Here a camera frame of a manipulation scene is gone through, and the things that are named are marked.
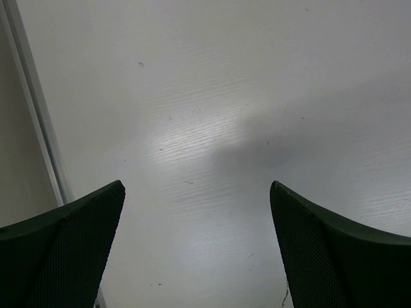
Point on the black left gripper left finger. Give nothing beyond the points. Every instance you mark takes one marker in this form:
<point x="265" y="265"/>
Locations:
<point x="57" y="259"/>

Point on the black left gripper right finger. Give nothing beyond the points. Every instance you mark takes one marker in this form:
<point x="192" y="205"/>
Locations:
<point x="332" y="261"/>

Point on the aluminium table edge rail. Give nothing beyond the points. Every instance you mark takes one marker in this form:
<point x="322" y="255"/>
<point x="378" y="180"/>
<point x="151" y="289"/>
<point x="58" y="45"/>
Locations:
<point x="29" y="77"/>

